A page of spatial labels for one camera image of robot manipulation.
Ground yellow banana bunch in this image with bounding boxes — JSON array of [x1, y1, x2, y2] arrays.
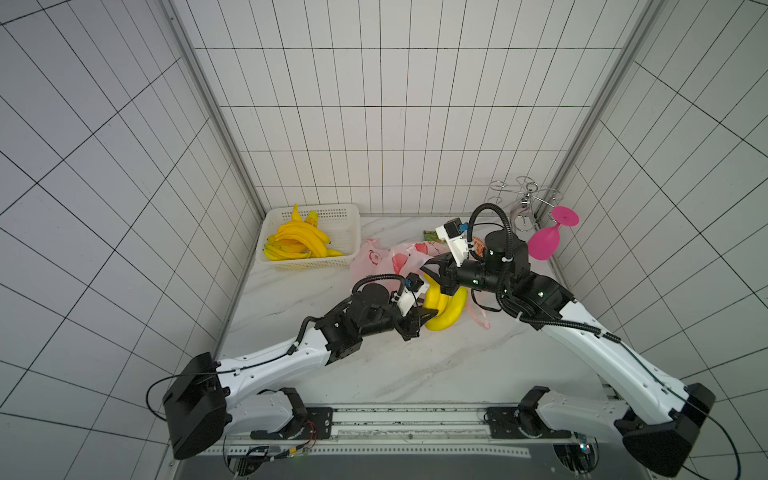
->
[[262, 204, 344, 261], [423, 273, 469, 331]]

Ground pink plastic bag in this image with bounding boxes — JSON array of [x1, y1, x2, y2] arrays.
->
[[350, 238, 491, 331]]

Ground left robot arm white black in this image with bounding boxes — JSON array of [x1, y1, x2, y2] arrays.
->
[[158, 273, 439, 460]]

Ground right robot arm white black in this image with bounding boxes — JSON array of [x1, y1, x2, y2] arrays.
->
[[422, 203, 715, 477]]

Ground yellow banana bunch in basket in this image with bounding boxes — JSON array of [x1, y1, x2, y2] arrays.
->
[[262, 204, 344, 261]]

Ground green snack packet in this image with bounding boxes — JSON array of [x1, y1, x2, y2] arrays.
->
[[423, 230, 444, 243]]

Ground magenta plastic wine glass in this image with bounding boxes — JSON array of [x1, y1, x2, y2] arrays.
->
[[527, 206, 580, 261]]

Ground white plastic basket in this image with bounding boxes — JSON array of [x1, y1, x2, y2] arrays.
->
[[255, 204, 361, 271]]

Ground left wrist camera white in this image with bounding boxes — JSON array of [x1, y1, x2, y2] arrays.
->
[[397, 273, 430, 316]]

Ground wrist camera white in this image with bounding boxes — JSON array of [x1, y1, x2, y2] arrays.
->
[[435, 218, 472, 267], [397, 273, 430, 316]]

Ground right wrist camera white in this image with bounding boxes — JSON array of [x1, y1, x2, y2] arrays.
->
[[435, 218, 472, 267]]

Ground chrome wire glass rack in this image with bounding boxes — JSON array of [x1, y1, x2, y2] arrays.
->
[[488, 175, 563, 233]]

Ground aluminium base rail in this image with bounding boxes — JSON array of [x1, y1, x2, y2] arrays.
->
[[203, 403, 603, 458]]

